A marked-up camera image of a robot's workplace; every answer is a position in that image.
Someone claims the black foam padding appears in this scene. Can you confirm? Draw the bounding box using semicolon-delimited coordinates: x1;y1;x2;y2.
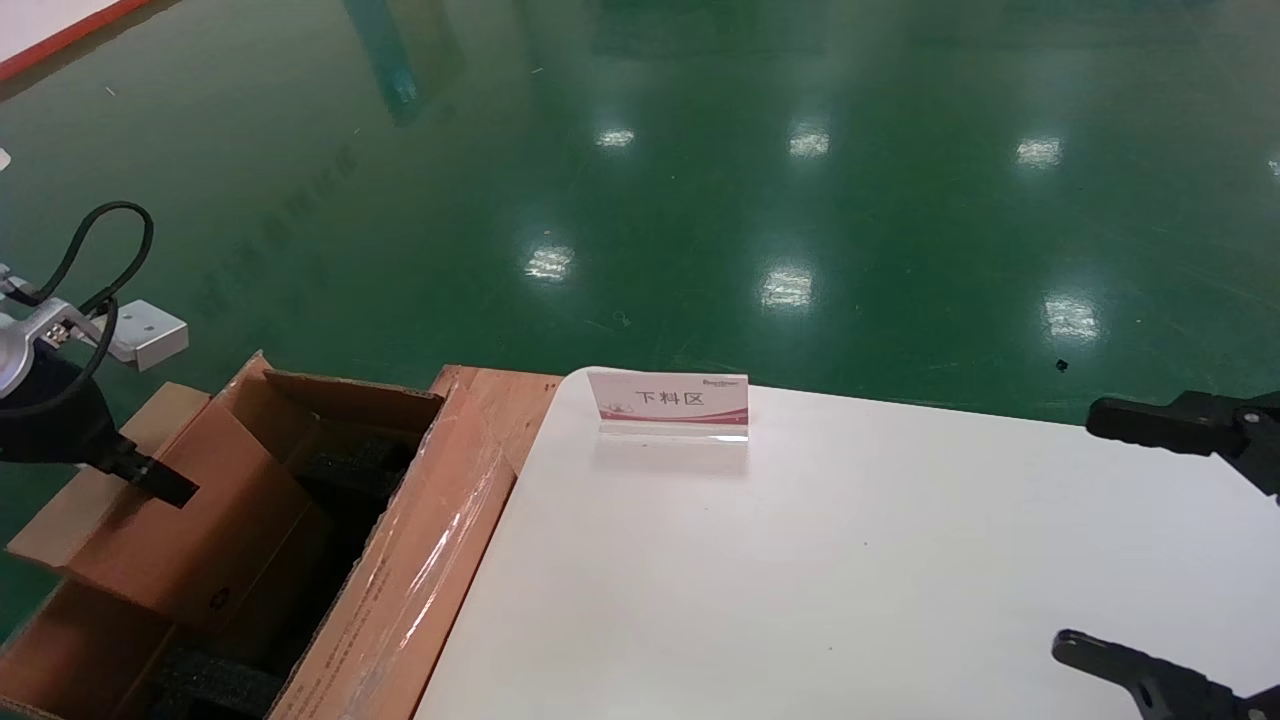
288;428;423;504
150;648;288;720

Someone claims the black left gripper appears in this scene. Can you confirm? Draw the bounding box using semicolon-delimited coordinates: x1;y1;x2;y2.
0;350;200;510

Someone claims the black cable with yellow label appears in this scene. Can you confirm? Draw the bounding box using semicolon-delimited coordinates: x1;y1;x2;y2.
0;201;155;418

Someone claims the large cardboard box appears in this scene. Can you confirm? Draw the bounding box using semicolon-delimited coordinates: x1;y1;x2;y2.
0;350;564;720

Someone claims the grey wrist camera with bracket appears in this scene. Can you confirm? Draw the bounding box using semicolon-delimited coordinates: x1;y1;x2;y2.
0;298;190;399

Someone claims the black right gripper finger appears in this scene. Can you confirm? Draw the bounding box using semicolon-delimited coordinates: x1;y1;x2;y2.
1085;390;1280;501
1050;630;1280;720

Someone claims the acrylic sign with Chinese text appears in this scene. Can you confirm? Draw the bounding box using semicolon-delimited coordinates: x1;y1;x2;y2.
587;368;751;444

